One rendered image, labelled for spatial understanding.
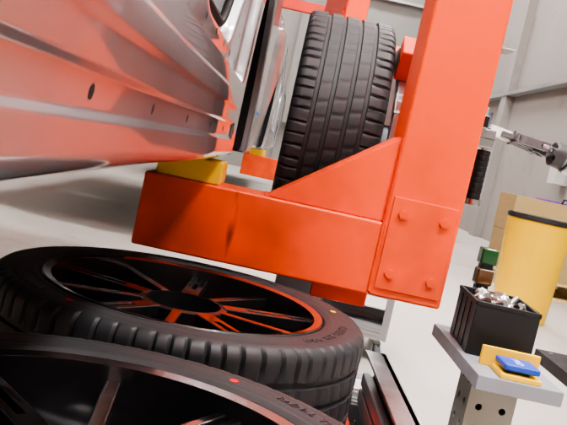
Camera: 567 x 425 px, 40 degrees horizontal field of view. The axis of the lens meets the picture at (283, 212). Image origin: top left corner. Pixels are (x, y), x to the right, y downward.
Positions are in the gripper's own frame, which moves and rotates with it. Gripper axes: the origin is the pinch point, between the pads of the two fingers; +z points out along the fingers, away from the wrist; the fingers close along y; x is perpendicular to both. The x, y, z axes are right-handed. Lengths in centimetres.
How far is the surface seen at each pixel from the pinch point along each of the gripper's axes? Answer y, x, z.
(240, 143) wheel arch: -40, 27, 71
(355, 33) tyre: 26, -5, 52
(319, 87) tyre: 35, 13, 56
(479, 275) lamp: 41, 42, 4
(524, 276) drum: -269, 25, -126
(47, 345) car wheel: 130, 70, 80
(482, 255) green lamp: 41, 37, 6
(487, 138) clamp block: 25.8, 7.9, 10.1
